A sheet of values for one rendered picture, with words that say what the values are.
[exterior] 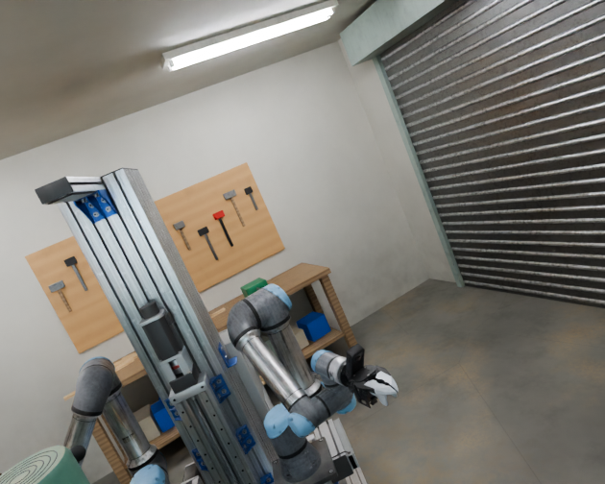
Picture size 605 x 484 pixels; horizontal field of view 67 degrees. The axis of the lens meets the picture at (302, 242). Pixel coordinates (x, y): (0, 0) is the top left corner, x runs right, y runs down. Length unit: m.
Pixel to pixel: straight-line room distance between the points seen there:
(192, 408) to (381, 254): 3.48
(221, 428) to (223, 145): 3.04
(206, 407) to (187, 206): 2.71
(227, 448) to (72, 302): 2.66
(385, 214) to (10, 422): 3.84
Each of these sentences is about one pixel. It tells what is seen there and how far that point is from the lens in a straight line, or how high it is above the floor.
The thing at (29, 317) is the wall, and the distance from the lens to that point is 4.31.
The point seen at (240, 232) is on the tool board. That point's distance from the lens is 4.30.
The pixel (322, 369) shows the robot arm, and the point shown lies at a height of 1.24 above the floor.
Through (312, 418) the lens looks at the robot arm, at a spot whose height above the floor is 1.13.
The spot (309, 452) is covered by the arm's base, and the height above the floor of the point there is 0.88.
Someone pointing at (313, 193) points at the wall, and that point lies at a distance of 4.57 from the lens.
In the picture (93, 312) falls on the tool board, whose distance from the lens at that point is 4.23.
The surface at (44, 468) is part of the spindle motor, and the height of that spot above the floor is 1.51.
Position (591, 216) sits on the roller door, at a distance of 3.55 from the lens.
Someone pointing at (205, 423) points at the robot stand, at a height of 1.10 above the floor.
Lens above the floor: 1.84
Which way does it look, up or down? 10 degrees down
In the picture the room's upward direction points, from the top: 24 degrees counter-clockwise
